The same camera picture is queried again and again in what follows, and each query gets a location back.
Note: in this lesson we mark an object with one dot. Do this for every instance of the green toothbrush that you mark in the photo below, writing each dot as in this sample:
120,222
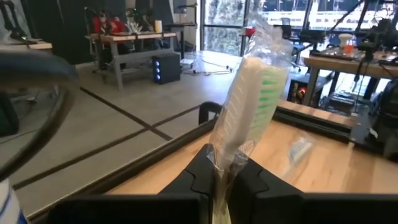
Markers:
248,109

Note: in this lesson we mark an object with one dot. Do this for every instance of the wooden desk grey legs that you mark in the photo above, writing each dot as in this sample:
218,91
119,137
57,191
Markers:
136,36

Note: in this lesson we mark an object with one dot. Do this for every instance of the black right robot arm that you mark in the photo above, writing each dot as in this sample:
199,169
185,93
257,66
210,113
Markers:
385,124

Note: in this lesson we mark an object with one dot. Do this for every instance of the black partition wall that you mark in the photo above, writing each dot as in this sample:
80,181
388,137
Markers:
56,28

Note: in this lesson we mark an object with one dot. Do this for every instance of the red cup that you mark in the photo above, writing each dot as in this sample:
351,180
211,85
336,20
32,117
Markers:
249,31

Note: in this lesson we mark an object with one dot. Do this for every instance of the black aluminium table frame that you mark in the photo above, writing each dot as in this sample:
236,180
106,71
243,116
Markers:
304,119

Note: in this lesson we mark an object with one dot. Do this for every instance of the white and orange cup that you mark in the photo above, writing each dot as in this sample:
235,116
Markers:
345,43

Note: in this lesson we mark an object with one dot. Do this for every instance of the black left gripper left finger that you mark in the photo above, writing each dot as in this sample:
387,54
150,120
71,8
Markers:
124,210

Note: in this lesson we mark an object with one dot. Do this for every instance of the person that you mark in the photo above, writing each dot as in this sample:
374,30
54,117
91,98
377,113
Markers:
109,26

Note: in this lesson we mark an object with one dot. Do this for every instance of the black computer tower blue lights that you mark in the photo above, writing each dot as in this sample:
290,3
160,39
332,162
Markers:
169,68

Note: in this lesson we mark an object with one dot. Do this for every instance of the dark blue toothbrush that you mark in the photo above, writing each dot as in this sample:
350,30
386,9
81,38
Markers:
299,149

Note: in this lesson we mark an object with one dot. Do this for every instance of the wooden workbench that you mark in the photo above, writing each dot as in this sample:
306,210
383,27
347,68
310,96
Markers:
342,65

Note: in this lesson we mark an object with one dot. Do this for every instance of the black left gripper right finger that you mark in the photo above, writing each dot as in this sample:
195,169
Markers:
311,210

